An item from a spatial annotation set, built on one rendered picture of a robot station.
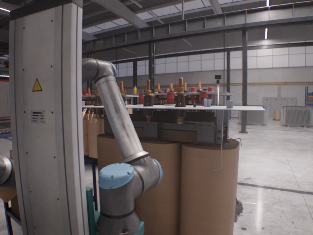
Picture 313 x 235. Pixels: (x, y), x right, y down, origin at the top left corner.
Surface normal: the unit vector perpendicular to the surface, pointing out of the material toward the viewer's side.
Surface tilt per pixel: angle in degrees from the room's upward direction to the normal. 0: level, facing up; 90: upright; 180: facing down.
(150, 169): 60
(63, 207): 90
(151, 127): 90
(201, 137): 90
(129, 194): 90
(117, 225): 70
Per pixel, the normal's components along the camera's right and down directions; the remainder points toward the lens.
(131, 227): 0.70, -0.29
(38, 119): -0.32, 0.07
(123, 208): 0.51, 0.07
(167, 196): 0.24, 0.07
